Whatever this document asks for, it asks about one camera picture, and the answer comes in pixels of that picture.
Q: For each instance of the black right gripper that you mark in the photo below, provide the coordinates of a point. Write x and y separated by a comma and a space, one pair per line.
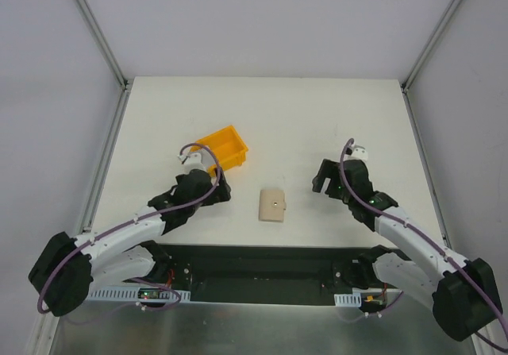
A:
328, 173

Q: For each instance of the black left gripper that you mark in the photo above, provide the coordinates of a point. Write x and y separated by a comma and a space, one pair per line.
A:
221, 191

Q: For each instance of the beige card holder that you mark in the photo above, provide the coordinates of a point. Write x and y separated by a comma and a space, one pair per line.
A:
272, 205

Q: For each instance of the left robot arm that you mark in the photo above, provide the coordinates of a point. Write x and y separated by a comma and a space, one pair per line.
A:
69, 268

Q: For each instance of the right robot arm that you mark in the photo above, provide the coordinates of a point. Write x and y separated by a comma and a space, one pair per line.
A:
462, 294

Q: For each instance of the yellow plastic bin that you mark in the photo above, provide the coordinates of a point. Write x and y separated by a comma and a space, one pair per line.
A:
227, 146

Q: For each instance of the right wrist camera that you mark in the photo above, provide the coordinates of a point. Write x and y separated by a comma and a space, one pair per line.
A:
356, 152

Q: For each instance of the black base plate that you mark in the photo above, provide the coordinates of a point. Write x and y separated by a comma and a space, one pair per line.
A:
263, 275

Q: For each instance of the white cable duct right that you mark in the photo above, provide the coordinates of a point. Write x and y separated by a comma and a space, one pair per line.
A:
348, 300

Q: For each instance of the white cable duct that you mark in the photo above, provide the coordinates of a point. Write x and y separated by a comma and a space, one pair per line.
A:
138, 294
348, 300

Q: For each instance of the left aluminium post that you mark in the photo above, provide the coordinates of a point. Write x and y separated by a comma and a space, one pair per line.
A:
102, 43

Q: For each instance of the aluminium post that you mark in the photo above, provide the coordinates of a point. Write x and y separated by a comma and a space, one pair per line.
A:
102, 43
432, 42

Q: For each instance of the white cable duct left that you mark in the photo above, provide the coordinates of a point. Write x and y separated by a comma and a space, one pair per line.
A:
138, 294

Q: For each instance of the right aluminium post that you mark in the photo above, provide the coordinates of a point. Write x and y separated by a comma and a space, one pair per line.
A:
432, 42

